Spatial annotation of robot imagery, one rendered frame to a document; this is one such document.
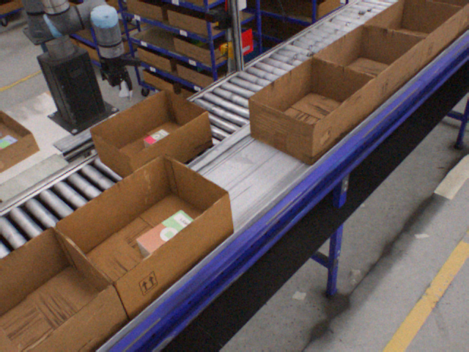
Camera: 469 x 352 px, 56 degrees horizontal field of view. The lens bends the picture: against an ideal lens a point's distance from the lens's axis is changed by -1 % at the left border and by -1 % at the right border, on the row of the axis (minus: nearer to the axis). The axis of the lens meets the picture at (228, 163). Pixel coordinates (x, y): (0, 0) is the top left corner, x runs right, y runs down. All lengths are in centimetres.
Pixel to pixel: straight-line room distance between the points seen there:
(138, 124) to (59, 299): 92
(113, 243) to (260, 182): 51
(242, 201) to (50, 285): 62
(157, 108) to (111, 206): 76
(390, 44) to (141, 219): 133
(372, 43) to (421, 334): 132
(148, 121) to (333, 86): 81
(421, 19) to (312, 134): 119
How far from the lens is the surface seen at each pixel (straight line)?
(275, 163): 159
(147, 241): 129
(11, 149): 211
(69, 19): 179
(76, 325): 112
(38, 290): 140
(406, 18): 254
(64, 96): 216
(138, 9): 344
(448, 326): 231
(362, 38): 221
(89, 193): 184
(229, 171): 157
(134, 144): 201
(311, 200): 157
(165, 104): 206
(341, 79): 184
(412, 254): 251
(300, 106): 186
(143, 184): 142
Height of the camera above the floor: 190
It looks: 39 degrees down
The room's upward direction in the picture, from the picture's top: 7 degrees counter-clockwise
